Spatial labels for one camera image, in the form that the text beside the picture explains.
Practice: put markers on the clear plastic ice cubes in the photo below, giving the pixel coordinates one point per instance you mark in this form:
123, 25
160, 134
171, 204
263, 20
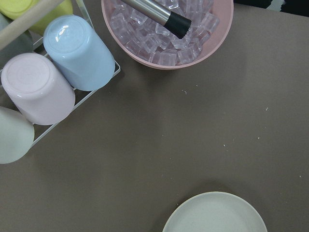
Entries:
153, 43

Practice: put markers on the light blue cup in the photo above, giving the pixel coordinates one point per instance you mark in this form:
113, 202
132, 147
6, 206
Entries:
79, 53

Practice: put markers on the cream round plate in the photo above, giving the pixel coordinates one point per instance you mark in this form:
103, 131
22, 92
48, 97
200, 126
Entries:
215, 212

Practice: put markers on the pink cup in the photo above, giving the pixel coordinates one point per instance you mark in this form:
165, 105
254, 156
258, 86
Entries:
38, 89

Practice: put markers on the pink ribbed bowl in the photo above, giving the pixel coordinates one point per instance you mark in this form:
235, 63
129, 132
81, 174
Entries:
224, 9

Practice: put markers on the pale green cup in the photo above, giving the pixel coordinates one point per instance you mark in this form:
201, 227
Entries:
16, 135

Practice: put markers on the wooden rack handle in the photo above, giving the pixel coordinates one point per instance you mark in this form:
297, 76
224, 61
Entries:
26, 20

